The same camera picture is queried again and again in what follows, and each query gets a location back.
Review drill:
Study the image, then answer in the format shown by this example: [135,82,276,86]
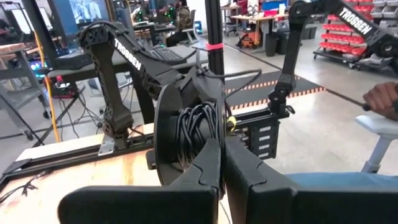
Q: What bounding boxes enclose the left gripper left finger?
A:
[57,139,222,224]

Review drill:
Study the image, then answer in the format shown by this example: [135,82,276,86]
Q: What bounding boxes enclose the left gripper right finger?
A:
[225,138,398,224]

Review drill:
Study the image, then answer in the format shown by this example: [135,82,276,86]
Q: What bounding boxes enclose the black cord spool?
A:
[154,83,226,187]

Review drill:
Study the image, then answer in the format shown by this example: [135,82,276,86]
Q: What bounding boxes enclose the black box white labels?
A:
[236,110,281,162]

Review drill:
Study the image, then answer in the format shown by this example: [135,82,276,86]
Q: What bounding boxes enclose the white office chair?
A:
[354,113,398,174]

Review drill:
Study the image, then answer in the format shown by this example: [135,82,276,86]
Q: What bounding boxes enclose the black mat yellow stripes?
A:
[225,70,326,111]

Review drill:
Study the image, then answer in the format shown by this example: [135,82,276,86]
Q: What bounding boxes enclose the person's hand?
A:
[362,82,398,121]

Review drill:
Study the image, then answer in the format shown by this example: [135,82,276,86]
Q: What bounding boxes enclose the black keyboard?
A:
[148,46,188,67]

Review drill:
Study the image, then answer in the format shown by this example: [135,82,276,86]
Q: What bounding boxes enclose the black trash bin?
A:
[265,32,279,58]
[276,27,292,56]

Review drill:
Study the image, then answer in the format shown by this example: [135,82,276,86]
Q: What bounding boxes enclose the red parts bin rack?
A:
[313,0,398,70]

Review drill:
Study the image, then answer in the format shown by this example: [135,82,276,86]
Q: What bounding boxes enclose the glowing computer tower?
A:
[29,60,48,79]

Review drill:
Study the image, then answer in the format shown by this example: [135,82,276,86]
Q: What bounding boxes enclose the red tape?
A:
[205,42,225,52]

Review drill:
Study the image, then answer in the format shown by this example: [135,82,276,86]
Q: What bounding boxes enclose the orange shop vacuum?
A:
[237,30,262,50]

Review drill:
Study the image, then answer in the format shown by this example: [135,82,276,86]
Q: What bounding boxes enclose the wooden desk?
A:
[231,14,290,50]

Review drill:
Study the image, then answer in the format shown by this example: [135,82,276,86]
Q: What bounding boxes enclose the wooden workbench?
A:
[0,42,51,141]

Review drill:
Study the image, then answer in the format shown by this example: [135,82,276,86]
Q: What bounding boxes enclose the yellow cable tag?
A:
[226,115,238,132]

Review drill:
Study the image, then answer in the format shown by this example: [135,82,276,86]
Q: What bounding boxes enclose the yellow cable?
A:
[32,29,62,144]

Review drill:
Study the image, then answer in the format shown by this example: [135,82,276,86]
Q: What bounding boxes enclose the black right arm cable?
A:
[198,68,262,100]

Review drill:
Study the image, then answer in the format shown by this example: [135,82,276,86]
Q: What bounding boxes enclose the black aluminium table frame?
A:
[0,0,280,187]

